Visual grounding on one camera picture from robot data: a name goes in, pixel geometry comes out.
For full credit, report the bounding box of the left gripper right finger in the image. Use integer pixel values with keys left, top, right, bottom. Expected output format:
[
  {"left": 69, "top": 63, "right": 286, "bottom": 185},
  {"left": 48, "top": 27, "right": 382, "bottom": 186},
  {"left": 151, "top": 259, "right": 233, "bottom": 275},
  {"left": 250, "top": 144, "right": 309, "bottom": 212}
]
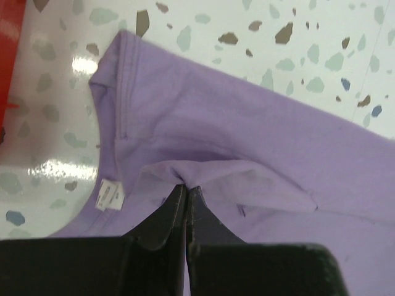
[{"left": 186, "top": 187, "right": 348, "bottom": 295}]

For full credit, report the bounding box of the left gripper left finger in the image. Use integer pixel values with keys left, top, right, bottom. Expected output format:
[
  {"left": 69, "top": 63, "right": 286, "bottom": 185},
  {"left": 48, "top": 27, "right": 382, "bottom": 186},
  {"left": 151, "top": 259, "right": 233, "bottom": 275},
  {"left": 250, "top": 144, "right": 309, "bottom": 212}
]
[{"left": 1, "top": 185, "right": 187, "bottom": 295}]

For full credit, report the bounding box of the lavender t-shirt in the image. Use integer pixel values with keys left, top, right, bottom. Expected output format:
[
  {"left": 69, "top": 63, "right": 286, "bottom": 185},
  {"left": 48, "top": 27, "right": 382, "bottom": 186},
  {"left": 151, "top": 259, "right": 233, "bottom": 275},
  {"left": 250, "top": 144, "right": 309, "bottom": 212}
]
[{"left": 56, "top": 30, "right": 394, "bottom": 295}]

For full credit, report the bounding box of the red plastic bin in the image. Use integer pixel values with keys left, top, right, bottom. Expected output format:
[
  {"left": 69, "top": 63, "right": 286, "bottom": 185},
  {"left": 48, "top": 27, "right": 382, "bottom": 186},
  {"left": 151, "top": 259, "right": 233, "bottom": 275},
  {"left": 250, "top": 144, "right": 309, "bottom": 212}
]
[{"left": 0, "top": 0, "right": 27, "bottom": 126}]

